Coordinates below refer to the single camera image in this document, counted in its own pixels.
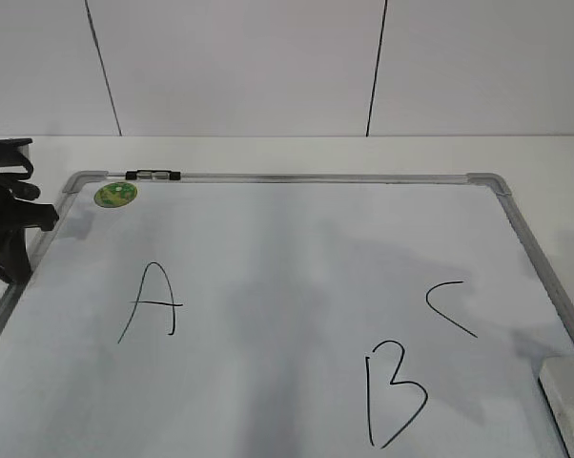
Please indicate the black and silver hanging clip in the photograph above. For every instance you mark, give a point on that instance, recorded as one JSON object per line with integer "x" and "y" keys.
{"x": 151, "y": 175}

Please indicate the white board with grey frame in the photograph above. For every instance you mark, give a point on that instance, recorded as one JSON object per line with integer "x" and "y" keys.
{"x": 305, "y": 316}

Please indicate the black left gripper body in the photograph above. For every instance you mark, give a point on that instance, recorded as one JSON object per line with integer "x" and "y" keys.
{"x": 19, "y": 210}

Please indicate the white board eraser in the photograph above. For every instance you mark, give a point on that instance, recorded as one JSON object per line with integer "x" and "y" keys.
{"x": 557, "y": 381}

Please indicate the round green magnet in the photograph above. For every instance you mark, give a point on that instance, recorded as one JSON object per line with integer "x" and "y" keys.
{"x": 115, "y": 195}

